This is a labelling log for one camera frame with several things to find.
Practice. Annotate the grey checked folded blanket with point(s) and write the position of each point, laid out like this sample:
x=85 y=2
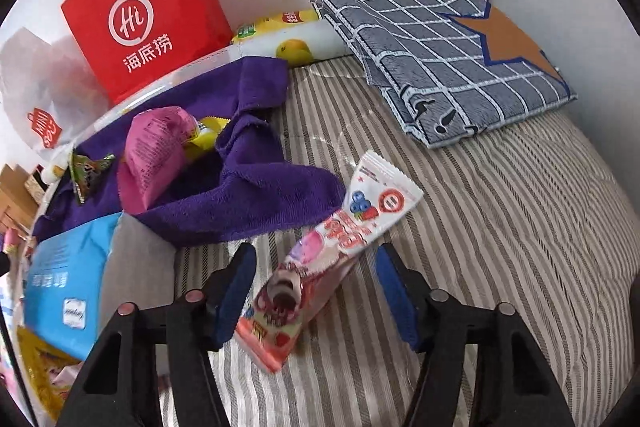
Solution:
x=425 y=57

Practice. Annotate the striped bed quilt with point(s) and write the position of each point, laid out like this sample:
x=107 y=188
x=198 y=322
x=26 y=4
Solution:
x=500 y=232

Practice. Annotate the lemon print tissue pack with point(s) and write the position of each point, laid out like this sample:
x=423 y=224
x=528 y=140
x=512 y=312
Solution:
x=55 y=172
x=300 y=42

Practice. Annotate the blue tissue pack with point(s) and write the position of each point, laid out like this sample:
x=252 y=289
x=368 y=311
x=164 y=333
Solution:
x=70 y=267

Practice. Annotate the green snack packet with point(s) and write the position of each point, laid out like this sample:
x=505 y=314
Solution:
x=87 y=172

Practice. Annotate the white plastic bag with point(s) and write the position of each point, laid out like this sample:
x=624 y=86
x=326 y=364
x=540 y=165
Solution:
x=40 y=72

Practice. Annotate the wooden furniture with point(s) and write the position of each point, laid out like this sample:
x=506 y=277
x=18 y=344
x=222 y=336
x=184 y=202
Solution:
x=17 y=197

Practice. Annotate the purple towel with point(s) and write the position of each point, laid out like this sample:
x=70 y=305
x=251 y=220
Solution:
x=260 y=187

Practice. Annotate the long pink bear snack packet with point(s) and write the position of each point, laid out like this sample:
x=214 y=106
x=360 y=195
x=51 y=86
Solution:
x=350 y=227

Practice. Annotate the yellow pink snack packet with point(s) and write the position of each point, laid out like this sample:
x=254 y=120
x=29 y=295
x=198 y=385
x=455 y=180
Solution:
x=200 y=141

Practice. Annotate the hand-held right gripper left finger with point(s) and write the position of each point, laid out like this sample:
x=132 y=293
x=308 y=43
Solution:
x=235 y=289

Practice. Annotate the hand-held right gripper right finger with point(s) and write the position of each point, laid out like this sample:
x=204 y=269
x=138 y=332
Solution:
x=395 y=302

